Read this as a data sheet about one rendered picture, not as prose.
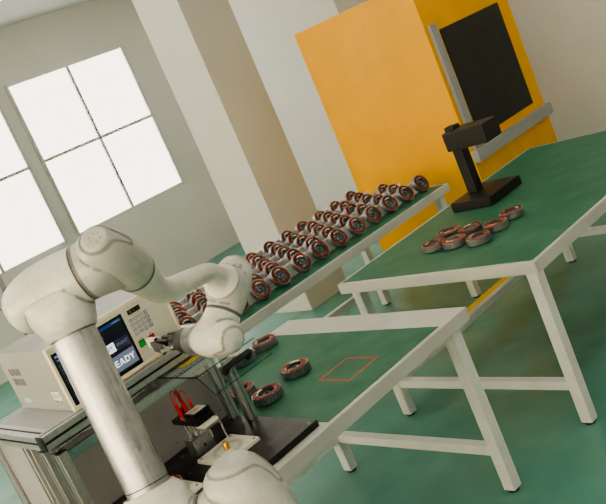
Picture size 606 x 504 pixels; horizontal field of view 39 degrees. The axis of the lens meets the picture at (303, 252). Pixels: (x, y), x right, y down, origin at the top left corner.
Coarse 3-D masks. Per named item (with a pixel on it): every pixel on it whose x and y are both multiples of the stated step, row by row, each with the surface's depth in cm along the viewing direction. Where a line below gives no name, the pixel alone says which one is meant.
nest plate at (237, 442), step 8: (224, 440) 274; (232, 440) 272; (240, 440) 269; (248, 440) 266; (256, 440) 265; (216, 448) 271; (232, 448) 266; (240, 448) 263; (248, 448) 263; (208, 456) 267; (216, 456) 265; (208, 464) 264
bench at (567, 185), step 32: (512, 160) 508; (544, 160) 474; (576, 160) 444; (512, 192) 436; (544, 192) 411; (576, 192) 389; (448, 224) 428; (512, 224) 382; (544, 224) 363; (576, 224) 346; (384, 256) 420; (416, 256) 397; (448, 256) 376; (480, 256) 357; (512, 256) 340; (544, 256) 329; (576, 256) 529; (352, 288) 401; (384, 288) 386; (544, 288) 333; (544, 320) 338; (416, 384) 406; (448, 384) 392; (512, 384) 365; (544, 384) 353; (576, 384) 341
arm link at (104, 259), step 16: (80, 240) 181; (96, 240) 180; (112, 240) 181; (128, 240) 186; (80, 256) 181; (96, 256) 180; (112, 256) 181; (128, 256) 184; (144, 256) 190; (80, 272) 182; (96, 272) 182; (112, 272) 184; (128, 272) 186; (144, 272) 190; (96, 288) 185; (112, 288) 187; (128, 288) 192
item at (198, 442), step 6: (198, 432) 278; (204, 432) 276; (210, 432) 278; (192, 438) 275; (198, 438) 275; (204, 438) 276; (210, 438) 278; (186, 444) 276; (192, 444) 274; (198, 444) 274; (204, 444) 276; (210, 444) 277; (192, 450) 275; (198, 450) 274; (204, 450) 276
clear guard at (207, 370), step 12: (252, 348) 263; (264, 348) 263; (204, 360) 264; (216, 360) 259; (228, 360) 257; (252, 360) 259; (168, 372) 268; (180, 372) 262; (192, 372) 257; (204, 372) 253; (216, 372) 253; (240, 372) 255; (204, 384) 250; (216, 384) 250; (228, 384) 251
